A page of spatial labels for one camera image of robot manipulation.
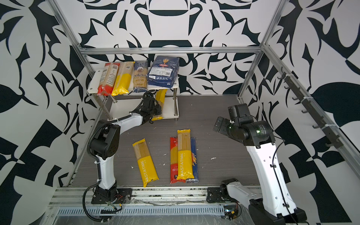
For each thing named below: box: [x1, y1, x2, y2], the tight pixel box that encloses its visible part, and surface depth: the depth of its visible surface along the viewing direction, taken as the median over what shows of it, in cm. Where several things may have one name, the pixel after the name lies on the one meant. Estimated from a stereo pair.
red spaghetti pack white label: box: [97, 62, 120, 97], surface depth 78 cm
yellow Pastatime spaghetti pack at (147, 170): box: [132, 138, 160, 188], surface depth 85 cm
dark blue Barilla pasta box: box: [147, 55, 180, 89], surface depth 77 cm
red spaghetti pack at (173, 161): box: [169, 135, 187, 184], surface depth 85 cm
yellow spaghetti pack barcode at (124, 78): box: [111, 61, 135, 97], surface depth 80 cm
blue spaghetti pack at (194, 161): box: [185, 136, 199, 184], surface depth 85 cm
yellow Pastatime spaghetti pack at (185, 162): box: [177, 128, 195, 180], surface depth 85 cm
